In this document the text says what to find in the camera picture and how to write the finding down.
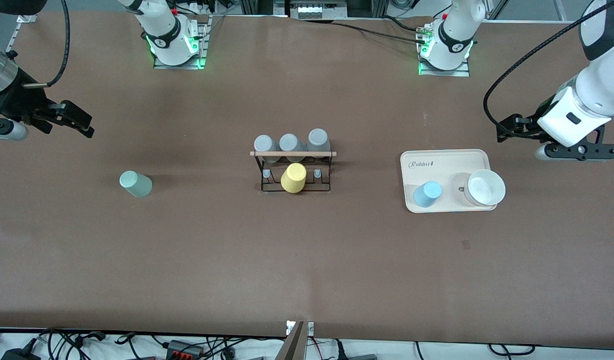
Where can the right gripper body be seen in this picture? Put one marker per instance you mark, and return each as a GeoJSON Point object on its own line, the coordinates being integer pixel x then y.
{"type": "Point", "coordinates": [22, 101]}

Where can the mint green cup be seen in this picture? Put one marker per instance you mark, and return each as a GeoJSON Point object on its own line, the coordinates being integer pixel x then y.
{"type": "Point", "coordinates": [135, 184]}

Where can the light blue cup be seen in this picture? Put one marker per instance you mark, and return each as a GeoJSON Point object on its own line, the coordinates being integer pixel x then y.
{"type": "Point", "coordinates": [427, 194]}

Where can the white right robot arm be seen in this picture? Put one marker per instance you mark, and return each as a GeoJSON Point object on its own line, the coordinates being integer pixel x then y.
{"type": "Point", "coordinates": [161, 27]}

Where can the white bowl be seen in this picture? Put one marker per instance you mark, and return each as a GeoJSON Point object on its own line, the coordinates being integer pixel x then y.
{"type": "Point", "coordinates": [484, 187]}

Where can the cream plastic tray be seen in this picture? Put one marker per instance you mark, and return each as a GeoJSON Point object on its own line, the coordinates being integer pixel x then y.
{"type": "Point", "coordinates": [439, 170]}

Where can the grey cup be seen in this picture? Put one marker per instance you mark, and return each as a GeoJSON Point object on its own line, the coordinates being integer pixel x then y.
{"type": "Point", "coordinates": [318, 142]}
{"type": "Point", "coordinates": [265, 148]}
{"type": "Point", "coordinates": [290, 146]}

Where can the yellow cup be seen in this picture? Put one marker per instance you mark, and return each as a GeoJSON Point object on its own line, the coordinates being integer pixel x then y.
{"type": "Point", "coordinates": [293, 178]}

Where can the white power strip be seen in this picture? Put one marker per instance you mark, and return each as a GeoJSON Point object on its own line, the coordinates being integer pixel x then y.
{"type": "Point", "coordinates": [314, 11]}

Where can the black power adapter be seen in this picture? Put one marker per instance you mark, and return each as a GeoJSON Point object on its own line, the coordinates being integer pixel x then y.
{"type": "Point", "coordinates": [19, 354]}

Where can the black box with red buttons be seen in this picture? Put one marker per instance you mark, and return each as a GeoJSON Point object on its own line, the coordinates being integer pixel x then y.
{"type": "Point", "coordinates": [185, 349]}

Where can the silver aluminium edge rail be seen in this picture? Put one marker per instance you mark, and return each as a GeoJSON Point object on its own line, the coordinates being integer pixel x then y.
{"type": "Point", "coordinates": [20, 35]}

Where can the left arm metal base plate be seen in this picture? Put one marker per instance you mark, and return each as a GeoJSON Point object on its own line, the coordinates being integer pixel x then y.
{"type": "Point", "coordinates": [444, 72]}

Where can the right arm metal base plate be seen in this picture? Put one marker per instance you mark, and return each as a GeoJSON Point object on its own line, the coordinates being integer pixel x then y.
{"type": "Point", "coordinates": [202, 42]}

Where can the wooden camera post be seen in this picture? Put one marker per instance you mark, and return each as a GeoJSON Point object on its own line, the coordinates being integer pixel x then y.
{"type": "Point", "coordinates": [292, 346]}

